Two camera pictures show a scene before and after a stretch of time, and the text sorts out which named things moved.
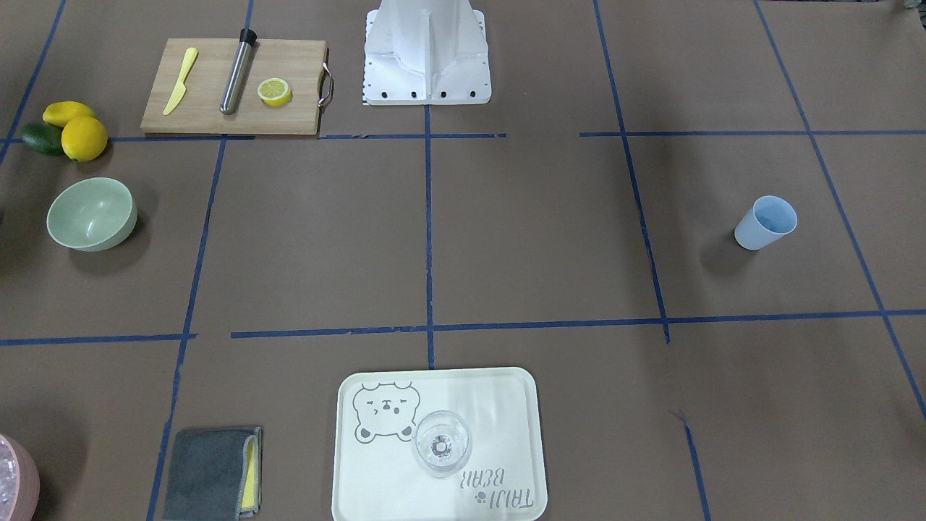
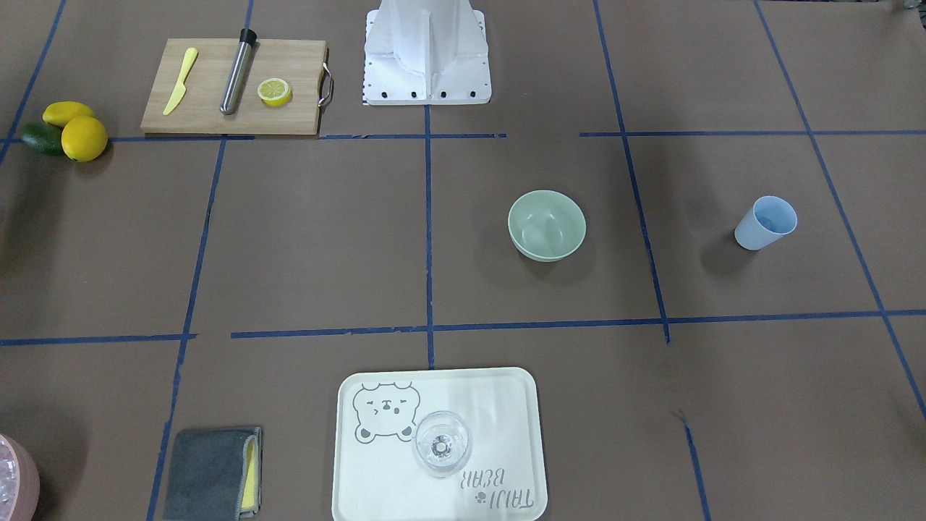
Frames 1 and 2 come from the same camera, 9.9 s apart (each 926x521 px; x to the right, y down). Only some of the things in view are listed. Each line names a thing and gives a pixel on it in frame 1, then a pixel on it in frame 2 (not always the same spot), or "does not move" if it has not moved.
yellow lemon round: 84,139 does not move
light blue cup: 769,218 does not move
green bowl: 92,215 → 546,226
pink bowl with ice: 19,483 does not move
